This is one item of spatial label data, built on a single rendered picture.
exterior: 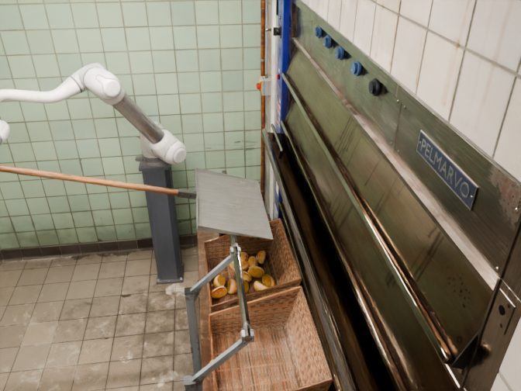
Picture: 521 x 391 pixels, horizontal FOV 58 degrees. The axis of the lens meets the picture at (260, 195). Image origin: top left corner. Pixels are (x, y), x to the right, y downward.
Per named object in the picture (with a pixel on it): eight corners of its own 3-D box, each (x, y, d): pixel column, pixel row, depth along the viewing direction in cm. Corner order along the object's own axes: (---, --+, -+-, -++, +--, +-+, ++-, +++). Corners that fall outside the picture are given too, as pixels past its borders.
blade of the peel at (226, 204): (196, 230, 211) (198, 225, 209) (194, 171, 257) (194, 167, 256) (273, 239, 219) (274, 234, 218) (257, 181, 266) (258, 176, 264)
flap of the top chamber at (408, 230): (288, 77, 241) (303, 40, 232) (460, 366, 90) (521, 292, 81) (280, 75, 240) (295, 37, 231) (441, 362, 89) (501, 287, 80)
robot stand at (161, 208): (158, 266, 375) (141, 154, 322) (184, 264, 377) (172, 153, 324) (156, 284, 358) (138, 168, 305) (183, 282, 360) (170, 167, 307)
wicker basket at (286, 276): (280, 252, 299) (281, 216, 284) (301, 317, 251) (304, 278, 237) (203, 260, 292) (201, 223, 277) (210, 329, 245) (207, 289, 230)
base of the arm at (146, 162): (137, 155, 321) (136, 148, 318) (170, 153, 323) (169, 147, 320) (134, 167, 306) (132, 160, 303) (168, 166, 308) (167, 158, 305)
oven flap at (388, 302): (287, 125, 255) (301, 90, 246) (434, 444, 105) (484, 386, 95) (280, 123, 254) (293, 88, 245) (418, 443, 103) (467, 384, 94)
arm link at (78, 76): (65, 71, 253) (76, 77, 244) (93, 54, 260) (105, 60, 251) (77, 91, 262) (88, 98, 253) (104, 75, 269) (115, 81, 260)
